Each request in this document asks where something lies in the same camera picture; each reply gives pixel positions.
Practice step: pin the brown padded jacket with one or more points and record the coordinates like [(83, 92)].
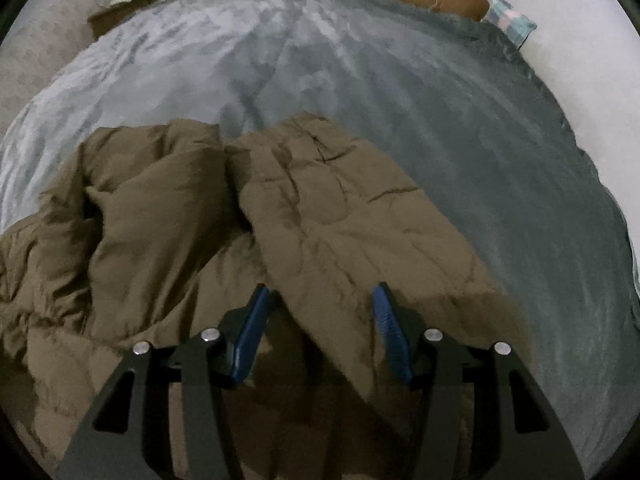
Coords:
[(320, 210)]

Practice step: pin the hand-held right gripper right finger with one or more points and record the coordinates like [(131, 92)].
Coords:
[(392, 332)]

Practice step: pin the brown wooden nightstand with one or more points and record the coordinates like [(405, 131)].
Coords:
[(107, 17)]

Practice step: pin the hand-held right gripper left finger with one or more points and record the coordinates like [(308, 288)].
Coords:
[(250, 332)]

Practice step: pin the plaid pillow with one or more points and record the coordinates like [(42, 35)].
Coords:
[(510, 19)]

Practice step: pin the grey fleece blanket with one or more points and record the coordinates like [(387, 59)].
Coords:
[(380, 90)]

